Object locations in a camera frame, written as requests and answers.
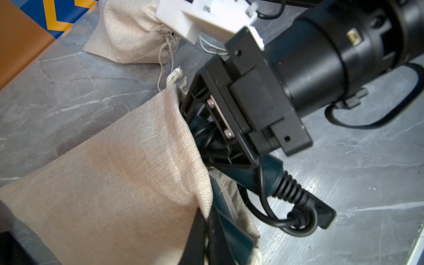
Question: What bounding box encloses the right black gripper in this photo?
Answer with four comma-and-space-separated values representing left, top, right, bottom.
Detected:
181, 26, 312, 166

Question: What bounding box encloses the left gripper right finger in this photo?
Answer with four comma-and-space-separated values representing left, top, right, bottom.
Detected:
208, 207, 236, 265

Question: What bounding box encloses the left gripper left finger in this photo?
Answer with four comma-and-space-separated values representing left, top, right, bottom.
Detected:
179, 208, 207, 265

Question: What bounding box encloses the dark green hair dryer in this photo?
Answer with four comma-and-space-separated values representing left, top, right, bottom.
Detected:
187, 115, 337, 265

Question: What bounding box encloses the beige cloth bag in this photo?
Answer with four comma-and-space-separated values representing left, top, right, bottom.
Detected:
83, 0, 182, 83
1, 74, 262, 265

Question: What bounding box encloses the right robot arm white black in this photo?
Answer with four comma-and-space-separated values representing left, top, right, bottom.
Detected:
181, 1, 424, 168

